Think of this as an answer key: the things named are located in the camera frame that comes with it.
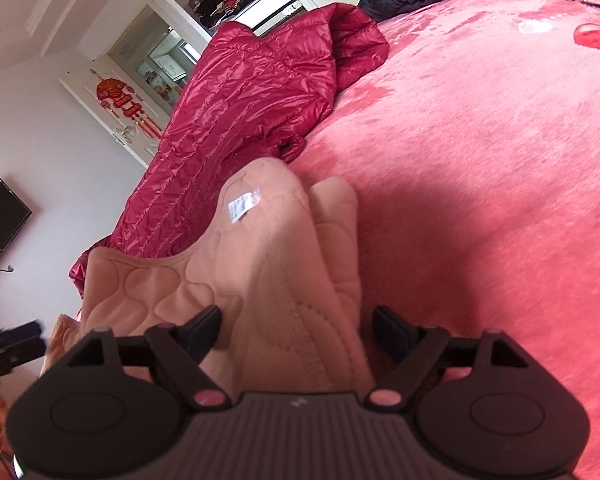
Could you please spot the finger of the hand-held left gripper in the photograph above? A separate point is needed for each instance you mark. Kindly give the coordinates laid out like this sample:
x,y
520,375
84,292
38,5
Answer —
x,y
15,347

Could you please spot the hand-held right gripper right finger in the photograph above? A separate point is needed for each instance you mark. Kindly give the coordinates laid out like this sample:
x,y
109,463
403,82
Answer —
x,y
390,332

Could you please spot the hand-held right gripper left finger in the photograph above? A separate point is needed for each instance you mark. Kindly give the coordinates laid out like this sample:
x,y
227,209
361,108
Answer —
x,y
207,331

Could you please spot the pink quilted pajama garment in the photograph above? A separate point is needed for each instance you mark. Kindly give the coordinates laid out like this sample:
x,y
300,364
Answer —
x,y
280,260

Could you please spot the dark red down jacket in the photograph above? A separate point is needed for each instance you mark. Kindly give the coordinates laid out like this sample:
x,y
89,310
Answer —
x,y
240,100

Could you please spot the pink heart print bed blanket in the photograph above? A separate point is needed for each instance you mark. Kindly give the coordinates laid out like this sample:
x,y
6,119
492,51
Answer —
x,y
480,160

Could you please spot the red knot door ornament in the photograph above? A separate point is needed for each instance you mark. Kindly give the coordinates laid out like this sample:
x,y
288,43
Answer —
x,y
122,100

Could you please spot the white room door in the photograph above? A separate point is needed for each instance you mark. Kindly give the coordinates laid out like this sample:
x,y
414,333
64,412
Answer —
x,y
90,110

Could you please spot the black wall television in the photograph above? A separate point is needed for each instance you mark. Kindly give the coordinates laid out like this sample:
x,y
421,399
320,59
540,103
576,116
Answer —
x,y
0,225

